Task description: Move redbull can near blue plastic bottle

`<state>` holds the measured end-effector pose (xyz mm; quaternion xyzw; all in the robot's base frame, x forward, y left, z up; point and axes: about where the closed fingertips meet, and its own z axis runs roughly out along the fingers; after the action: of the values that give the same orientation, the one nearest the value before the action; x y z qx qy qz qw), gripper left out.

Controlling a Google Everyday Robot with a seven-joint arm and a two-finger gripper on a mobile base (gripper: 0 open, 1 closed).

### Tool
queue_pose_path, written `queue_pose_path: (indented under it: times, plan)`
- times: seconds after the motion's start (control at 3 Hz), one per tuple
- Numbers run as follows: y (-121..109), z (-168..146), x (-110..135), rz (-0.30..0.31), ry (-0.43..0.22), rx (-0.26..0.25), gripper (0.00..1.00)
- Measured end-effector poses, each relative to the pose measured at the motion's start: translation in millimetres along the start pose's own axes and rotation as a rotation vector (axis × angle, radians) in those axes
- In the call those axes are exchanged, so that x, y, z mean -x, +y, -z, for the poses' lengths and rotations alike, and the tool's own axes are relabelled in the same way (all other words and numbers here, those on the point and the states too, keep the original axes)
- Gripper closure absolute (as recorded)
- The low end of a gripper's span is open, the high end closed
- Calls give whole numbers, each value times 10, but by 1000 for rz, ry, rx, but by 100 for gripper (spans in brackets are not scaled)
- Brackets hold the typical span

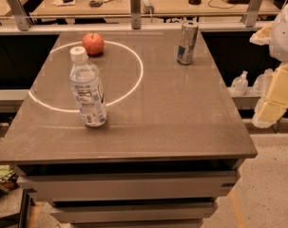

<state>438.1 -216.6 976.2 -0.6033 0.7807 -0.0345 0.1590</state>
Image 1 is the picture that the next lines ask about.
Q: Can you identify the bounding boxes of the clear sanitizer bottle left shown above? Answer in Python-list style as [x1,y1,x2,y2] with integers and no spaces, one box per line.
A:
[230,70,248,97]

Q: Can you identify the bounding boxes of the clear plastic water bottle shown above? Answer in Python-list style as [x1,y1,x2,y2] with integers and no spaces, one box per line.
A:
[69,47,107,127]

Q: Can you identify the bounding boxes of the right metal bracket post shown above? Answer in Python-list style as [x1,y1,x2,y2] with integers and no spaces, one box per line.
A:
[241,0,263,28]

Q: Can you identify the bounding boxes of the metal bracket post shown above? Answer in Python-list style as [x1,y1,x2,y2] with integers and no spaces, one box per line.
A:
[7,0,31,31]
[130,0,141,29]
[241,0,263,28]

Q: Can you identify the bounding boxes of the middle metal bracket post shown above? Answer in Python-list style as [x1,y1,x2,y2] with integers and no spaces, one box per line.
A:
[130,0,141,29]

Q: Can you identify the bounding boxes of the black sunglasses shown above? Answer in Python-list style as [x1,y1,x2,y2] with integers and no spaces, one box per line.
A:
[88,0,103,8]

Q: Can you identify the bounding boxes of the clear sanitizer bottle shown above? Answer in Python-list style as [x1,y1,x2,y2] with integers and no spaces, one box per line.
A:
[230,70,248,97]
[253,68,273,95]

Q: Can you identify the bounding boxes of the clear sanitizer bottle right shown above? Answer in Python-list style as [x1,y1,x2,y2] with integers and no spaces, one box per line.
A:
[253,68,273,95]

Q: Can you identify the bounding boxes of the left metal bracket post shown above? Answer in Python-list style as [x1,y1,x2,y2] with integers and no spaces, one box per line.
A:
[7,0,31,31]

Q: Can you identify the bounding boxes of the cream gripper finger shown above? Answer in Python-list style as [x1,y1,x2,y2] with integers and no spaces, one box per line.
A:
[249,22,273,46]
[252,63,288,128]

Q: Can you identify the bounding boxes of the redbull can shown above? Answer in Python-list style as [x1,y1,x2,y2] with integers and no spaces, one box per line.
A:
[177,21,199,65]

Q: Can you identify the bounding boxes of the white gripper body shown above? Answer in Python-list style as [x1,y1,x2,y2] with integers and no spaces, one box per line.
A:
[269,3,288,62]

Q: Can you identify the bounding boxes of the white power strip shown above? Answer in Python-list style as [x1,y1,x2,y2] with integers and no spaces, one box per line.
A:
[141,0,154,14]

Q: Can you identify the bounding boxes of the grey drawer cabinet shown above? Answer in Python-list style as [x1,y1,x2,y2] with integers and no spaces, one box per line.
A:
[18,167,240,227]

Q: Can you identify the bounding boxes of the red apple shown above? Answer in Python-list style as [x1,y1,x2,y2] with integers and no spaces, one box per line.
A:
[82,32,105,55]

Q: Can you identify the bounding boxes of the green snack bag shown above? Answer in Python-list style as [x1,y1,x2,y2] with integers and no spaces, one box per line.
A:
[0,165,18,198]

